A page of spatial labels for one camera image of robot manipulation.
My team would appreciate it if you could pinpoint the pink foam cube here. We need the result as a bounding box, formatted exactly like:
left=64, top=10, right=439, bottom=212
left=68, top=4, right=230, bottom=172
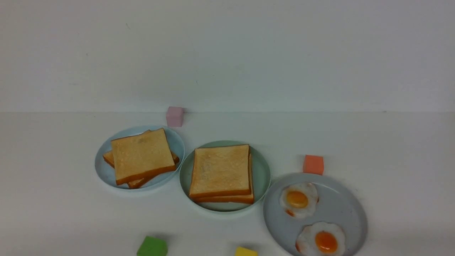
left=166, top=106, right=184, bottom=127

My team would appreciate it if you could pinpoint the green foam cube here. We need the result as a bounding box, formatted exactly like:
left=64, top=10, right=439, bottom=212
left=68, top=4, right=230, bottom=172
left=136, top=236, right=168, bottom=256

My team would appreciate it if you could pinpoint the orange foam cube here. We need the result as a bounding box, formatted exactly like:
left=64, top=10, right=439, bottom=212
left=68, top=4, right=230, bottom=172
left=303, top=155, right=325, bottom=175

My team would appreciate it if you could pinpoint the yellow foam cube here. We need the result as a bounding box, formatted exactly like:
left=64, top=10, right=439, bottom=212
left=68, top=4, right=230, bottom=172
left=234, top=247, right=258, bottom=256

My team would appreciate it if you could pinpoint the light blue bread plate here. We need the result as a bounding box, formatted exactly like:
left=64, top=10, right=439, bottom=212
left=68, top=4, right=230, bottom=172
left=94, top=125, right=186, bottom=193

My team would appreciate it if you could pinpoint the grey egg plate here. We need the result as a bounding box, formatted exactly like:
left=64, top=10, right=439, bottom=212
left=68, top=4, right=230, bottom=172
left=263, top=173, right=368, bottom=256

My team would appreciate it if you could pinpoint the fried egg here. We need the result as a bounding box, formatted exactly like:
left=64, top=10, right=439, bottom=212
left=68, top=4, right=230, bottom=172
left=279, top=182, right=319, bottom=219
left=295, top=222, right=347, bottom=256

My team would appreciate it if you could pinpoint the fried egg bottom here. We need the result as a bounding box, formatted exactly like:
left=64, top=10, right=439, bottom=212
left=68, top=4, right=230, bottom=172
left=295, top=222, right=347, bottom=256

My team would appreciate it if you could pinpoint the fried egg middle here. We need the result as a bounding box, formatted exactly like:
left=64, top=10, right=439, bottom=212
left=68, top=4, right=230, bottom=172
left=279, top=182, right=319, bottom=219

